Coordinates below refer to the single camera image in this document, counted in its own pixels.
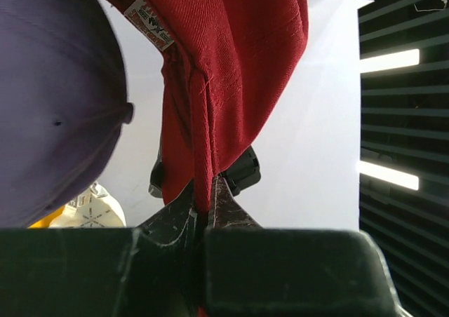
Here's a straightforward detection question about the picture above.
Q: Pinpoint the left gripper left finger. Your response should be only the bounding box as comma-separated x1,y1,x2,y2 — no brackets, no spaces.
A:
1,187,199,316

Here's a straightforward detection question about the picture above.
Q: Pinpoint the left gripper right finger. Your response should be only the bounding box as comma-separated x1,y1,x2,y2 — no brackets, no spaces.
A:
204,177,403,316

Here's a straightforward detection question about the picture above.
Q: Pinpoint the white baseball cap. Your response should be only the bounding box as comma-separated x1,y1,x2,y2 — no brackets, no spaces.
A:
49,182,126,228

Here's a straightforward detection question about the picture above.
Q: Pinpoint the purple baseball cap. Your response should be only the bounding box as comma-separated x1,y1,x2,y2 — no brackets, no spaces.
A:
1,0,133,228

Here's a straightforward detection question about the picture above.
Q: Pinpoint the red baseball cap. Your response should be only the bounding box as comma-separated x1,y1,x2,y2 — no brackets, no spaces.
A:
107,0,309,213

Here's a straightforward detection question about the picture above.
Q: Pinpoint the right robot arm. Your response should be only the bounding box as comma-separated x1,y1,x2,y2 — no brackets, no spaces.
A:
148,146,261,198

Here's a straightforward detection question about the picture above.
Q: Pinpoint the yellow plastic tray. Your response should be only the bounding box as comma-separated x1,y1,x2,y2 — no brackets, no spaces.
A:
29,206,64,229

